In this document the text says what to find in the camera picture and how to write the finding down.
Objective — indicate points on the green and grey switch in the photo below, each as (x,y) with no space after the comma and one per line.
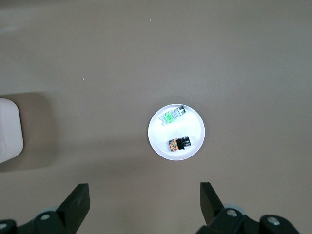
(169,118)

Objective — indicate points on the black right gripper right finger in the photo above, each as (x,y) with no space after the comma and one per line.
(212,207)

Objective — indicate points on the orange and black switch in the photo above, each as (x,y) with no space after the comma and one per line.
(178,144)

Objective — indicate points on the white lidded storage box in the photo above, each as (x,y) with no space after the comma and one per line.
(9,126)

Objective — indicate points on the pale pink round plate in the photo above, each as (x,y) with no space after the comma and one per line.
(176,151)

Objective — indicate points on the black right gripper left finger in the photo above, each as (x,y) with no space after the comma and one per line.
(73,207)

